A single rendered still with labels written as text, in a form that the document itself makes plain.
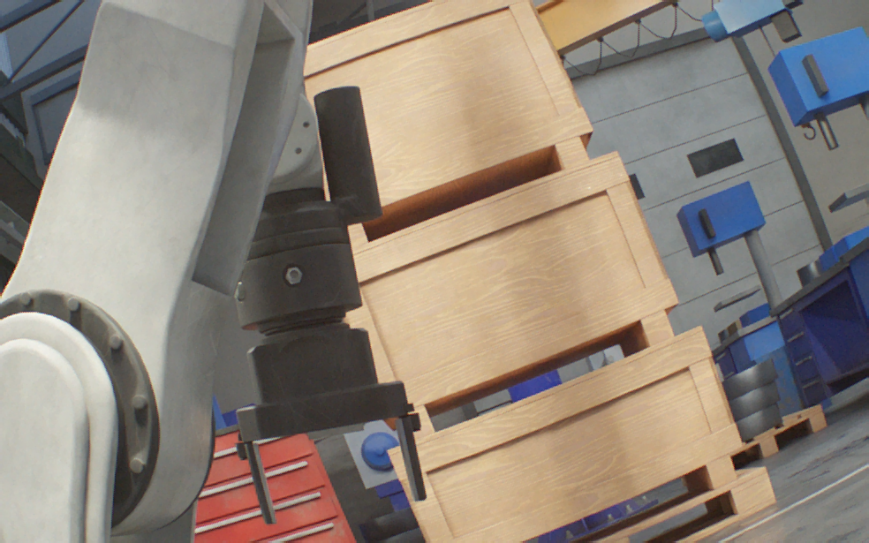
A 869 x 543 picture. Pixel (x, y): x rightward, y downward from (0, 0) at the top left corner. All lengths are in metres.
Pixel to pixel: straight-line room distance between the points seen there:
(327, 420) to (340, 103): 0.22
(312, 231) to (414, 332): 3.81
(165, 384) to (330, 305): 0.26
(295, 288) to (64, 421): 0.31
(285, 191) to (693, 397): 3.84
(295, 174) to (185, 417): 0.26
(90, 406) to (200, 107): 0.17
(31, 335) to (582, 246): 4.17
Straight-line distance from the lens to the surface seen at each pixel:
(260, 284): 0.97
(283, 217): 0.97
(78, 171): 0.77
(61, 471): 0.71
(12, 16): 12.95
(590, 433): 4.73
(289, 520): 4.85
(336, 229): 0.99
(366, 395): 0.98
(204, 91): 0.74
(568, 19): 8.22
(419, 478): 1.00
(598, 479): 4.73
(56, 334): 0.72
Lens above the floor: 0.42
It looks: 8 degrees up
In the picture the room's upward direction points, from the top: 21 degrees counter-clockwise
